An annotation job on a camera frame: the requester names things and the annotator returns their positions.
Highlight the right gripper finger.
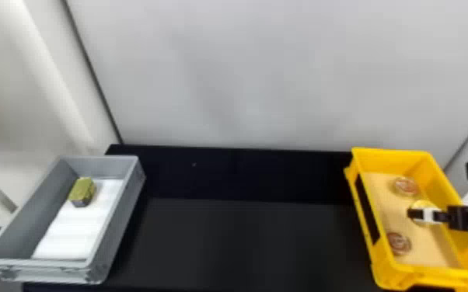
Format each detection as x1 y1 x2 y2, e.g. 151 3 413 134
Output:
407 207 451 225

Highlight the beige liner pad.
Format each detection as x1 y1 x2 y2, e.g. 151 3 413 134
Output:
360 171 463 269

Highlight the yellow crate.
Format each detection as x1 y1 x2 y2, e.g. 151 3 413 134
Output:
343 147 468 292

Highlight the white foam pad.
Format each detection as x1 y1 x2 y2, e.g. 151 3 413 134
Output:
31 177 126 262

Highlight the grey crate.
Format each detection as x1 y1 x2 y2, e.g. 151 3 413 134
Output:
0 155 146 285

